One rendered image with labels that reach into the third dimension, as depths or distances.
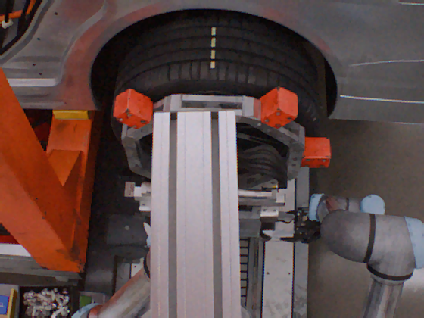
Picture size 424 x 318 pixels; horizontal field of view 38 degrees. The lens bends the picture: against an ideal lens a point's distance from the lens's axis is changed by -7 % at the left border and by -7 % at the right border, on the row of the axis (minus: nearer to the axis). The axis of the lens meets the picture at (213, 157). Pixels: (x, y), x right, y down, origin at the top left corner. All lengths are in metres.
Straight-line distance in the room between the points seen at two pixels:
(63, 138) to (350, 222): 1.21
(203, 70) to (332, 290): 1.33
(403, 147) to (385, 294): 1.67
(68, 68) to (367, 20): 0.93
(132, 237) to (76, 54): 0.78
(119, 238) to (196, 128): 1.72
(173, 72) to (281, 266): 1.17
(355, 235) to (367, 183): 1.56
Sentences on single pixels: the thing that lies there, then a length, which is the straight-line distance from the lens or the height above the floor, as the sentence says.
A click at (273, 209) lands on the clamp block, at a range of 1.84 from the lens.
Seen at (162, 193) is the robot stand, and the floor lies 2.03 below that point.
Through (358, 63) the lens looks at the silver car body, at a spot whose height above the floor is 1.09.
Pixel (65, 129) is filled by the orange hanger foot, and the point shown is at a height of 0.68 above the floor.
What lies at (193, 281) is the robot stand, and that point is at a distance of 0.65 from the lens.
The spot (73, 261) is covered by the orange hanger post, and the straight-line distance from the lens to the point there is 2.15.
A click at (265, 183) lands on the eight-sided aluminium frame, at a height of 0.68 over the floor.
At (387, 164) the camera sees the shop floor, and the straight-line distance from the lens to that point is 3.04.
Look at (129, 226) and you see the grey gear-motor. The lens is 2.42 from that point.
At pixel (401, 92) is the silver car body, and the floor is 0.95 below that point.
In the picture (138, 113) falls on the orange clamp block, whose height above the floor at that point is 1.10.
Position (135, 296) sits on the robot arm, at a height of 1.20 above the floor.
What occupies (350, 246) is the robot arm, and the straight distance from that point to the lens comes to 1.43.
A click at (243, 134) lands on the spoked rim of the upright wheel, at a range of 2.08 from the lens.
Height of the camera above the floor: 2.65
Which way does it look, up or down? 64 degrees down
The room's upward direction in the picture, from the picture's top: 2 degrees counter-clockwise
